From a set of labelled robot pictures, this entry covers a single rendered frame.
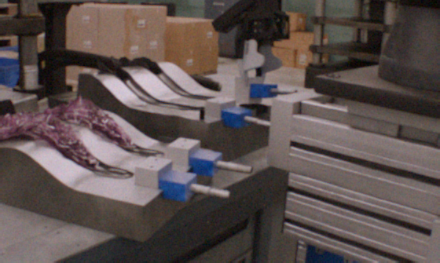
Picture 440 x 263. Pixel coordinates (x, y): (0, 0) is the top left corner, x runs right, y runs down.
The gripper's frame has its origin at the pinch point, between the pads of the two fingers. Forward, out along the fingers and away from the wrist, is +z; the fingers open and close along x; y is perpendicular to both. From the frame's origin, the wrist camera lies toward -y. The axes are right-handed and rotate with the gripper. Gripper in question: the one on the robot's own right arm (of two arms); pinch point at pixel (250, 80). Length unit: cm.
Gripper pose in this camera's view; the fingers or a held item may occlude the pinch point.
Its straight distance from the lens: 107.0
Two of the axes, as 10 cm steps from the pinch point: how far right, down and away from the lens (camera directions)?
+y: 8.0, 0.4, -5.9
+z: -0.2, 10.0, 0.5
